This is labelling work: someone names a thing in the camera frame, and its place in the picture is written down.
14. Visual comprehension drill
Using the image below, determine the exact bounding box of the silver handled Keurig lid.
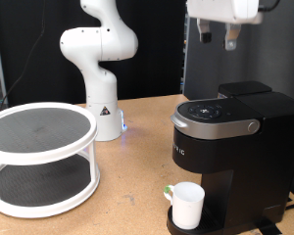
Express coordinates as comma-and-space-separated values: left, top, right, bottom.
170, 97, 263, 141

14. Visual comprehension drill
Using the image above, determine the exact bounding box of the black camera cable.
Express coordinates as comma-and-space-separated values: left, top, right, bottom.
258, 0, 282, 13

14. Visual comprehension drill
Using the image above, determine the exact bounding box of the black hanging background cable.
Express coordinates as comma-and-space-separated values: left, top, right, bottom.
0, 0, 46, 107

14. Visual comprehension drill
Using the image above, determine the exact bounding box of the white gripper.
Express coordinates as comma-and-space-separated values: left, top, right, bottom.
186, 0, 265, 52

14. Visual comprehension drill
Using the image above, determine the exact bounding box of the white mug green taped handle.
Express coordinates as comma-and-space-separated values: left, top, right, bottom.
163, 181, 206, 231

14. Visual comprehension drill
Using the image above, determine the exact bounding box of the grey partition panel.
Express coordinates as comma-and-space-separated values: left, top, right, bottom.
182, 0, 294, 200

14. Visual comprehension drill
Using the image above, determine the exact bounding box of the white two-tier turntable stand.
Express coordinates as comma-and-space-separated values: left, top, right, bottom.
0, 102, 101, 219

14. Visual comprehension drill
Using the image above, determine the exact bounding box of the perforated metal upright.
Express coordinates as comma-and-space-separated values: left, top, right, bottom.
180, 0, 191, 95

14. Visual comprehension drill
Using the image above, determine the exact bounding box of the black Keurig coffee machine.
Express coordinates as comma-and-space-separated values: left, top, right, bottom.
166, 80, 294, 235

